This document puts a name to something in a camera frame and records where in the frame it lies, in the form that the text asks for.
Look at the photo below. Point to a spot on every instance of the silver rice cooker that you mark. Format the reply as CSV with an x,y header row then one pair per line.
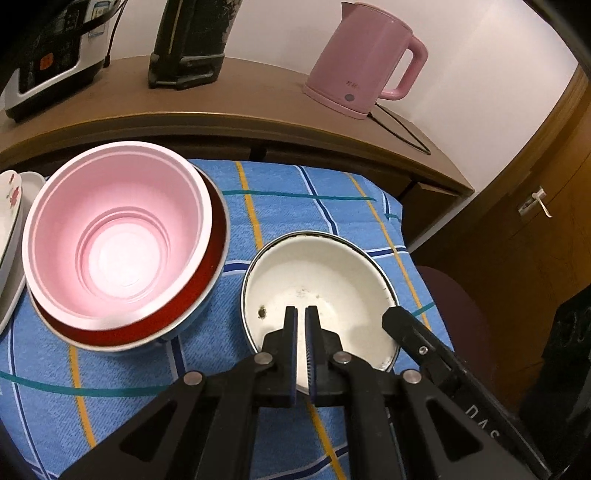
x,y
55,55

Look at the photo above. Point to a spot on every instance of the large rose rim plate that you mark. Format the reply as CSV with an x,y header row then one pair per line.
x,y
9,207

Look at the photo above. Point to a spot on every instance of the black appliance base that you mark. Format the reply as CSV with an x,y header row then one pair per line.
x,y
194,46

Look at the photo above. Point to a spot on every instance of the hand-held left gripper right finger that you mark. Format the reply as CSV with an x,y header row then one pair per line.
x,y
311,360

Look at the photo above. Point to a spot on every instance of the pink plastic bowl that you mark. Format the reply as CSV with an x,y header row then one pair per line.
x,y
115,240

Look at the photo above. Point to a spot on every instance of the white plates with red pattern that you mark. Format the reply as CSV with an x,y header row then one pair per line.
x,y
32,194

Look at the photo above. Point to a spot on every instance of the blue plaid cloth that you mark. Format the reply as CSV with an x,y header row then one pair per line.
x,y
323,203

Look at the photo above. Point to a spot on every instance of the red and white bowl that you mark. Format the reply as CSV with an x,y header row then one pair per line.
x,y
217,263

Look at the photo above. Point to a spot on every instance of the dark red stool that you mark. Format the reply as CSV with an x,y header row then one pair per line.
x,y
457,309

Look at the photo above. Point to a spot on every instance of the wooden door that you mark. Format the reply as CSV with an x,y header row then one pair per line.
x,y
531,258

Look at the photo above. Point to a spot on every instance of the white enamel bowl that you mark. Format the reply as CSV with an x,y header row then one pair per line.
x,y
323,267

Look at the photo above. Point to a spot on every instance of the pink electric kettle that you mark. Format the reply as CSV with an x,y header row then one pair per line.
x,y
355,55

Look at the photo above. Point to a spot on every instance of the wooden cabinet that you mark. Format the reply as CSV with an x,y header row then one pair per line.
x,y
184,97

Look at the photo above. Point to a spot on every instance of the black bag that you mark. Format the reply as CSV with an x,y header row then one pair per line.
x,y
563,369

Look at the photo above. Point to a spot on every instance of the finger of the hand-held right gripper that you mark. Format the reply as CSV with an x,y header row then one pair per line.
x,y
411,334

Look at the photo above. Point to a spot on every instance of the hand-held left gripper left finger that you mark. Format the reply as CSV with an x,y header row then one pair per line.
x,y
291,355

